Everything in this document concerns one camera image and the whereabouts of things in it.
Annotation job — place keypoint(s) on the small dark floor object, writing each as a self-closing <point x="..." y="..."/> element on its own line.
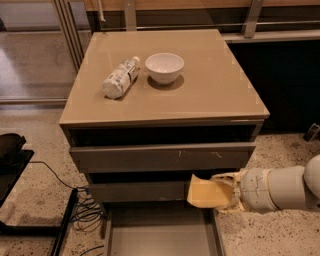
<point x="312" y="132"/>

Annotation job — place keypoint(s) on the grey middle drawer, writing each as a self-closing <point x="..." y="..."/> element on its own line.
<point x="140" y="191"/>

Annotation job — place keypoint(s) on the white ceramic bowl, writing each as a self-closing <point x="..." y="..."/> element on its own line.
<point x="164" y="68"/>

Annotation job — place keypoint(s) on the grey top drawer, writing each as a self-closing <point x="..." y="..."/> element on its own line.
<point x="178" y="157"/>

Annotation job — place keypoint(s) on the clear plastic water bottle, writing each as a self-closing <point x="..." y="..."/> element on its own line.
<point x="121" y="78"/>

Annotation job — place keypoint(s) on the yellow sponge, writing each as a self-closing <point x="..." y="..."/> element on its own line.
<point x="208" y="193"/>

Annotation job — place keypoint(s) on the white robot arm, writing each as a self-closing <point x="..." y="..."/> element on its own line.
<point x="295" y="187"/>

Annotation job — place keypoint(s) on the grey open bottom drawer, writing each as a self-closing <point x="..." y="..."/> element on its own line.
<point x="161" y="229"/>

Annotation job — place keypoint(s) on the metal railing frame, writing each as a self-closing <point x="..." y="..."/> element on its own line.
<point x="238" y="20"/>

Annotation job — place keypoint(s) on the grey drawer cabinet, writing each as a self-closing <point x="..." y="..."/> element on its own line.
<point x="212" y="101"/>

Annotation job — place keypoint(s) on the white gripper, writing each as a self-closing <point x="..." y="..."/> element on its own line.
<point x="255" y="189"/>

